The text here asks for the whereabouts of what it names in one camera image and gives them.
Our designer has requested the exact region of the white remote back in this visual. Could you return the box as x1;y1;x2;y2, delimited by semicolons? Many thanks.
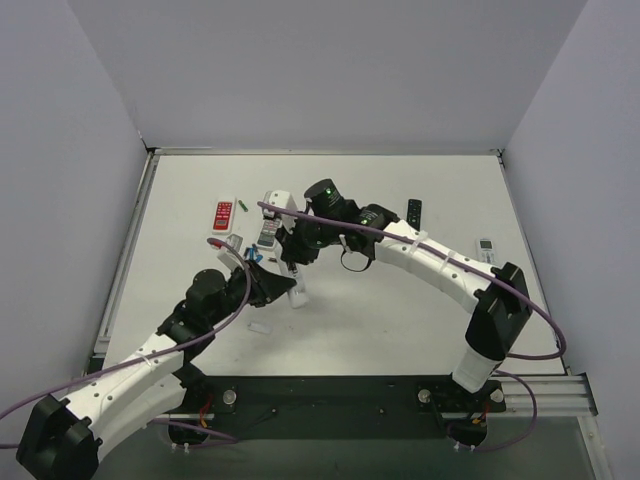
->
282;263;309;309

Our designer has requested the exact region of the white battery cover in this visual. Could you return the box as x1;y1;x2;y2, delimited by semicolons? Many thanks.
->
247;322;272;335

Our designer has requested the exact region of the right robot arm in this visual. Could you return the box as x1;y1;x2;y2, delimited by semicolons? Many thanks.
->
263;179;532;394

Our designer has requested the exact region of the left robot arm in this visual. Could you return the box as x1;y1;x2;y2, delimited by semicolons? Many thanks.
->
16;261;297;479

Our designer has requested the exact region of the grey and white remote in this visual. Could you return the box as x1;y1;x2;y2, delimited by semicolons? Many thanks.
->
256;219;280;250

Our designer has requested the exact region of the red and white remote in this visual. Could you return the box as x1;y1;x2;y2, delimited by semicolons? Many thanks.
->
211;196;236;235

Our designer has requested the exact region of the black slim remote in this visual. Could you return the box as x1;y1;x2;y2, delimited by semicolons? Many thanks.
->
406;199;423;231

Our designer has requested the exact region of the white air conditioner remote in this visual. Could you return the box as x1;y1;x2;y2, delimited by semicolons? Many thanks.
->
476;238;499;266

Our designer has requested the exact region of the blue battery slanted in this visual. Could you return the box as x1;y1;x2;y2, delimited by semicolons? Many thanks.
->
251;247;263;263

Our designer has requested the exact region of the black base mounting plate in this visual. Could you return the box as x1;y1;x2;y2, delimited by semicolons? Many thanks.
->
168;375;506;446

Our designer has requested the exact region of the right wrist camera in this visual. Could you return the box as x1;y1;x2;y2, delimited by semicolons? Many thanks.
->
262;190;298;230

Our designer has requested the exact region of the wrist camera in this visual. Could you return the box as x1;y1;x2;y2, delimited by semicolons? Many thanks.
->
207;234;244;272
262;190;298;230

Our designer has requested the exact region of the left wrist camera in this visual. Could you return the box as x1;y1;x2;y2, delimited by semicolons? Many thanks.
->
207;234;244;272

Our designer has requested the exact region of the aluminium table edge rail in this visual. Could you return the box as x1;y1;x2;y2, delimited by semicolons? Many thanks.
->
83;150;158;374

